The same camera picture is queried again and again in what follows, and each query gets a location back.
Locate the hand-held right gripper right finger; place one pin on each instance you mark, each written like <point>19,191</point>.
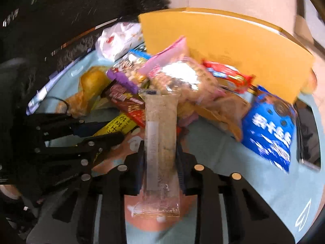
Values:
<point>181,172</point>

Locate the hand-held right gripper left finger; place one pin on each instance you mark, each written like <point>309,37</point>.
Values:
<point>141,167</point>

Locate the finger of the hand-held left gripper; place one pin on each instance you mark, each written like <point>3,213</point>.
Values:
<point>86,128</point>
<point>101,142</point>

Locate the clear puffed rice bar packet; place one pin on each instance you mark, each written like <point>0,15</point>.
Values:
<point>160,144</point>

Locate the yellow cardboard box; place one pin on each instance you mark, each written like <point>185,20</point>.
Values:
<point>228,38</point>

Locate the yellow black snack packet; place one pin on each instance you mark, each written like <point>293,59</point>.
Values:
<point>116,125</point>

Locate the yellow chips packet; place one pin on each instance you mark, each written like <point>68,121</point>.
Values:
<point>91,83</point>

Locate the brown chocolate wafer packet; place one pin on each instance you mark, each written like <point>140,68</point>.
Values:
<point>121,99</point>

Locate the light blue printed tablecloth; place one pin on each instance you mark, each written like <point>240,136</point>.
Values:
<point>228,172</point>

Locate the long clear brown bar packet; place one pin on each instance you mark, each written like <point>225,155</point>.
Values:
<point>218,117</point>

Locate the blue purple ball biscuit packet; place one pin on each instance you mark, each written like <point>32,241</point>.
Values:
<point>127,67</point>

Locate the white floral tissue pack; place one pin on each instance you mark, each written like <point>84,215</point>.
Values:
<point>116,40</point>

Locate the pink cracker packet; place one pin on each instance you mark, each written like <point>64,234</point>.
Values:
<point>177,76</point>

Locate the blue cookie packet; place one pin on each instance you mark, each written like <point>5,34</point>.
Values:
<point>269,127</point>

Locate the red orange snack packet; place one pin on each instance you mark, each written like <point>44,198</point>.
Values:
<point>228,75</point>

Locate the dark carved wooden furniture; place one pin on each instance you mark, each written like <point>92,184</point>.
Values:
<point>63,17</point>

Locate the black smartphone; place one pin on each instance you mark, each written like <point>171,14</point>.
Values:
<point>307,137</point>

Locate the cardboard corner protector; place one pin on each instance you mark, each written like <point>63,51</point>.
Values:
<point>303,30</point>

